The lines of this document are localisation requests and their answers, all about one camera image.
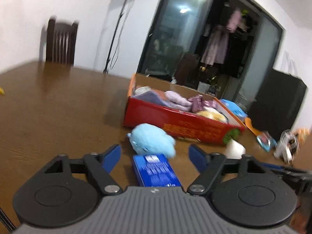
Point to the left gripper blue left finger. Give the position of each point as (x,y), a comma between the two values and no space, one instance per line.
(99,167)

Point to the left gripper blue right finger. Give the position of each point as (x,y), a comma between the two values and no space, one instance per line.
(210,168)

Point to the white and yellow plush sheep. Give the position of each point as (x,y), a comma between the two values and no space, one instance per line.
(212,113)

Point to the light blue plush toy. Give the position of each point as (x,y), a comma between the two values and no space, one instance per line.
(147,139)

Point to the blue tissue pack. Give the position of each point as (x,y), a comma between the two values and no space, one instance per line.
(154,171)

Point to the pink satin cloth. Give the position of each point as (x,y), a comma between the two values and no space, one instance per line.
(199,104)

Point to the lavender fluffy headband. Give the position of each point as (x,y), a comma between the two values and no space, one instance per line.
(176,101)

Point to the translucent bag of soft items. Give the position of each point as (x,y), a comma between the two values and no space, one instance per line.
(143,91)

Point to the white foam roll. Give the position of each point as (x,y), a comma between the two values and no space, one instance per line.
(234,150)

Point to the teal snack packet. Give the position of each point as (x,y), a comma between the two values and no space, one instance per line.
(266,141)

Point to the red cardboard box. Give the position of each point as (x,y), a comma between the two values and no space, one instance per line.
(176,122)

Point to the orange envelope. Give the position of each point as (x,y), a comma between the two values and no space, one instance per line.
(248,124)

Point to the blue wet wipes pack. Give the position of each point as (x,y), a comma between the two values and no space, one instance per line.
(235,109)

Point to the black paper bag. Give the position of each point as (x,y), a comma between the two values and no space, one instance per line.
(277,103)

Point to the yellow flower petals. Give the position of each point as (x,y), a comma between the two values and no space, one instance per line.
(1,91)

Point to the dark wooden chair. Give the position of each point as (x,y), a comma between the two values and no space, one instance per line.
(61,41)

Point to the hanging clothes rack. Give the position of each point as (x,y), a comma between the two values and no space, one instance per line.
(216,48)

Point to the studio light on stand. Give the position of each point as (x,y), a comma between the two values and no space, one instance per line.
(114,48)

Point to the white charger with cables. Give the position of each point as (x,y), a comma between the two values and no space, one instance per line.
(288,147)

